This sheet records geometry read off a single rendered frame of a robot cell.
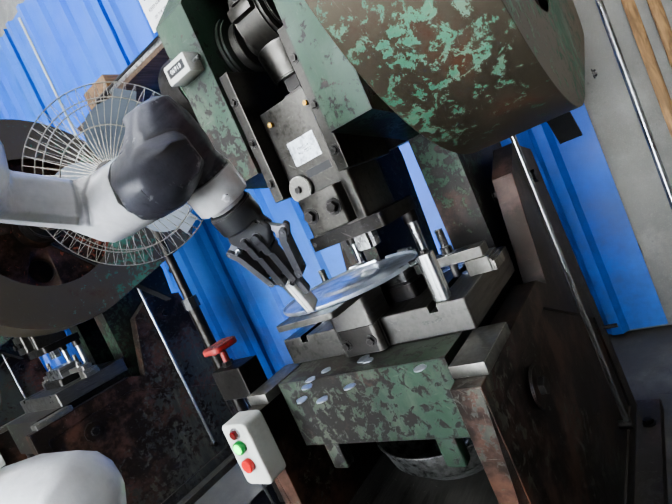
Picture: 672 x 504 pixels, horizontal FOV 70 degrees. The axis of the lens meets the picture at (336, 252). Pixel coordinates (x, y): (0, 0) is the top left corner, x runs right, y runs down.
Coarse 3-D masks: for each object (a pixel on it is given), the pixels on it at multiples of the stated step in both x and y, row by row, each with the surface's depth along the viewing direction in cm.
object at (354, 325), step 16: (352, 304) 90; (368, 304) 89; (384, 304) 93; (288, 320) 86; (304, 320) 81; (320, 320) 79; (336, 320) 93; (352, 320) 91; (368, 320) 89; (352, 336) 92; (368, 336) 90; (384, 336) 90; (352, 352) 94; (368, 352) 92
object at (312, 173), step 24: (288, 96) 94; (264, 120) 99; (288, 120) 96; (312, 120) 93; (288, 144) 98; (312, 144) 95; (288, 168) 100; (312, 168) 97; (336, 168) 94; (360, 168) 96; (312, 192) 98; (336, 192) 92; (360, 192) 93; (384, 192) 101; (312, 216) 95; (336, 216) 94; (360, 216) 94
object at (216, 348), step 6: (234, 336) 108; (216, 342) 109; (222, 342) 106; (228, 342) 106; (234, 342) 107; (210, 348) 105; (216, 348) 103; (222, 348) 104; (204, 354) 105; (210, 354) 104; (216, 354) 103; (222, 354) 106; (222, 360) 107; (228, 360) 107
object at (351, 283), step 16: (400, 256) 100; (352, 272) 108; (368, 272) 94; (384, 272) 90; (400, 272) 84; (320, 288) 105; (336, 288) 92; (352, 288) 89; (368, 288) 81; (288, 304) 100; (320, 304) 87; (336, 304) 82
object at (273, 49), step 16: (240, 0) 91; (256, 0) 92; (240, 16) 93; (256, 16) 93; (272, 16) 94; (240, 32) 96; (256, 32) 95; (272, 32) 94; (256, 48) 98; (272, 48) 96; (272, 64) 97; (288, 64) 96; (272, 80) 101; (288, 80) 100
